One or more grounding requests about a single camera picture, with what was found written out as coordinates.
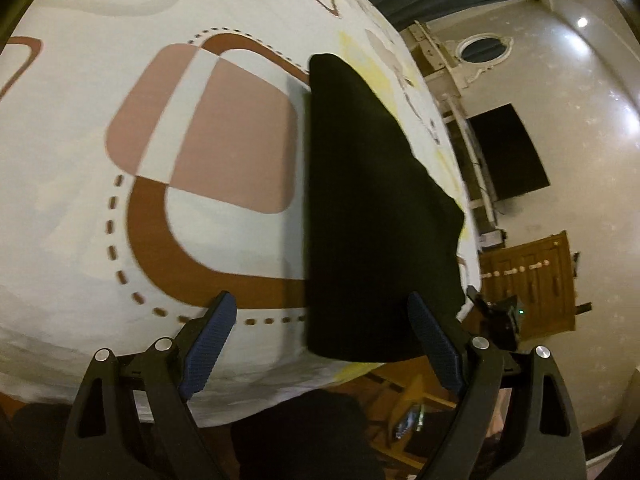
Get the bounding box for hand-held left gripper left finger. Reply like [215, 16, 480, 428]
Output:
[59, 291, 237, 480]

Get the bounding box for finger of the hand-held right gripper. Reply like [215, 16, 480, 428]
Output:
[466, 285, 495, 313]

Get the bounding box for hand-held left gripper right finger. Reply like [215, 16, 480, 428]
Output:
[407, 291, 586, 480]

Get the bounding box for black pants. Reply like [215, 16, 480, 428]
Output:
[303, 53, 466, 363]

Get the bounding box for wooden door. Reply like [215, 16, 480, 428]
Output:
[479, 231, 577, 343]

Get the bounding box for wooden stool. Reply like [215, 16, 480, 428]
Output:
[367, 374, 463, 471]

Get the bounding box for person's dark clothing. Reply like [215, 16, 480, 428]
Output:
[229, 389, 388, 480]

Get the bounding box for black television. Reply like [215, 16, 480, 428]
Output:
[466, 103, 551, 202]

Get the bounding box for white patterned bed sheet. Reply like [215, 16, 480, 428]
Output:
[0, 0, 483, 428]

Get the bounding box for white dressing table with mirror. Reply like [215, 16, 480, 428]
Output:
[400, 20, 516, 93]

